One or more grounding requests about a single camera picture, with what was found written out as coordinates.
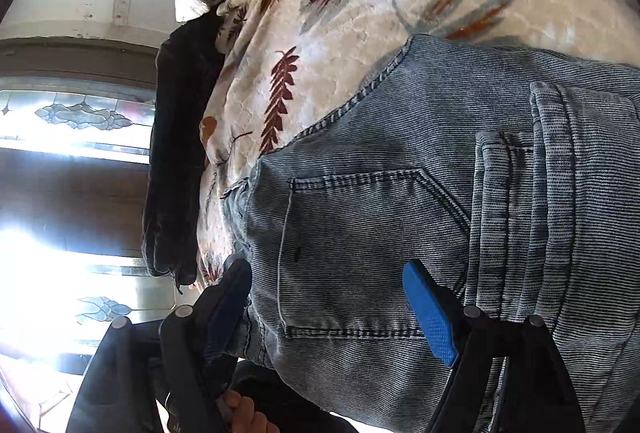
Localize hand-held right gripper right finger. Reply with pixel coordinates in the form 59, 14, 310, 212
402, 259, 586, 433

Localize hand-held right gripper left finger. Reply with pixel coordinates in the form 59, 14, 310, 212
67, 258, 253, 433

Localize blue denim pants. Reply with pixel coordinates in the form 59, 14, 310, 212
220, 33, 640, 433

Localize person's left hand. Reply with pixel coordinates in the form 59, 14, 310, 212
221, 390, 281, 433

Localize dark jacket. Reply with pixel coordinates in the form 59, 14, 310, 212
141, 15, 232, 288

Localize stained glass door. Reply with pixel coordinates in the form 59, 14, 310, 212
0, 38, 203, 416

